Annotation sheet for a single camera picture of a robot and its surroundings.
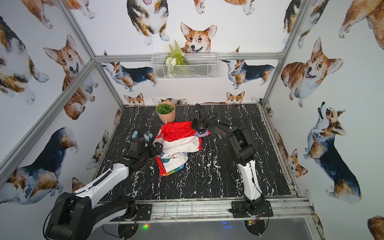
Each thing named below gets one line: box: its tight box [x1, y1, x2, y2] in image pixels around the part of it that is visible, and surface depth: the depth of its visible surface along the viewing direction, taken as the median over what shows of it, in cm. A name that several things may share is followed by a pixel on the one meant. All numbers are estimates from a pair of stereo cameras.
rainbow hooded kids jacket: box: [154, 121, 211, 176], surface depth 94 cm
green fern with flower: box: [165, 39, 186, 76], surface depth 86 cm
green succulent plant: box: [156, 103, 174, 115], surface depth 105 cm
